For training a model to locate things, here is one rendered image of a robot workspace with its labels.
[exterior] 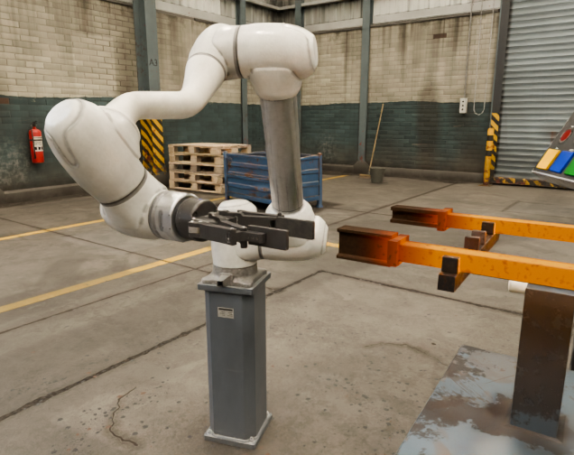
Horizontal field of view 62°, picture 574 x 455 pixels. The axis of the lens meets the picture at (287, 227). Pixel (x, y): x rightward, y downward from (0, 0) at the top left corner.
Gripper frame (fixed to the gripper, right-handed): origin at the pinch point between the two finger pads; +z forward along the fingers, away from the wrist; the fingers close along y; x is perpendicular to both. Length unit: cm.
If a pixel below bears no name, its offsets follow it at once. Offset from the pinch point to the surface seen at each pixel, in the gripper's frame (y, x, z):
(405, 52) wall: -879, 143, -301
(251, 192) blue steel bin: -435, -76, -340
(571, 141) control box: -124, 10, 31
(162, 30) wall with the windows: -564, 169, -626
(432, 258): 1.5, 0.0, 23.4
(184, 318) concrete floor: -127, -97, -155
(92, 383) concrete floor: -53, -97, -137
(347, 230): 1.3, 2.1, 11.3
